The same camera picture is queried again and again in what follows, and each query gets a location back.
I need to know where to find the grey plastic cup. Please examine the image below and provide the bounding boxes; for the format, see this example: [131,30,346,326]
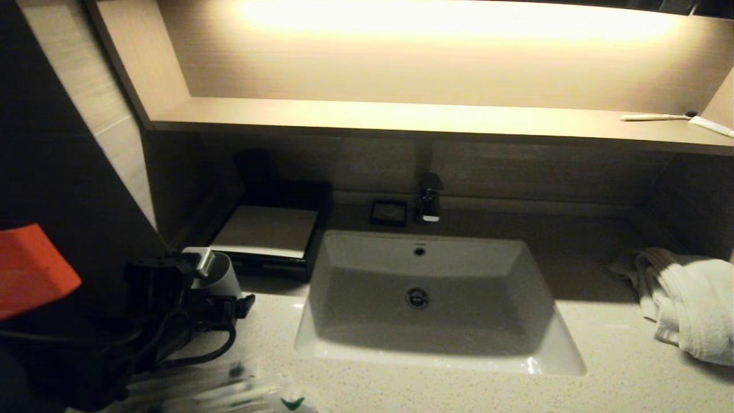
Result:
[195,251,245,329]

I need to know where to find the black box drawer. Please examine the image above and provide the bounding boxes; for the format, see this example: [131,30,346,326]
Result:
[241,257,313,283]

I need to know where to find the black amenity box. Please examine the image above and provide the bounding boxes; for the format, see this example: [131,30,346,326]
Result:
[206,181,334,283]

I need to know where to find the long clear wrapped toothbrush packet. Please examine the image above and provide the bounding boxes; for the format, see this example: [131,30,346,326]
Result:
[132,379,287,413]
[129,359,261,402]

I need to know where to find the clear packet green leaf logo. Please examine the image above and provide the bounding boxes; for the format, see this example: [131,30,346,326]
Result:
[275,379,319,413]

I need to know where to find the dark plastic cup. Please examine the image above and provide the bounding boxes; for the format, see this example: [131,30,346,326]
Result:
[235,148,276,192]

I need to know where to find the small black soap dish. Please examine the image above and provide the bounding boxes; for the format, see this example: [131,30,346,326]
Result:
[370,198,408,227]

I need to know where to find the chrome faucet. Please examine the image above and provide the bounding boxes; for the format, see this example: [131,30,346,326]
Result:
[417,173,444,223]

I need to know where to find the white ceramic sink basin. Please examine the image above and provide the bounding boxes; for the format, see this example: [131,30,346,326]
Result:
[294,229,587,377]

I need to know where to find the white toothbrush dark head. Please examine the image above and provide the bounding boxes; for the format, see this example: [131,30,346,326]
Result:
[619,110,698,122]

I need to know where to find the white folded towel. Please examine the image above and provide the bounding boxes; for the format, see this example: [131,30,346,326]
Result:
[605,247,734,367]

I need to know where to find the white toothpaste tube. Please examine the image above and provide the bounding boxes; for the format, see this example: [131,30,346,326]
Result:
[688,115,734,138]

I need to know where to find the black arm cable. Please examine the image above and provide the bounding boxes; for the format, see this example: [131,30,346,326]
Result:
[0,310,239,371]

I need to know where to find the lit wooden wall shelf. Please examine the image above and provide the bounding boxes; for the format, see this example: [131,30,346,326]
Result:
[83,0,734,157]

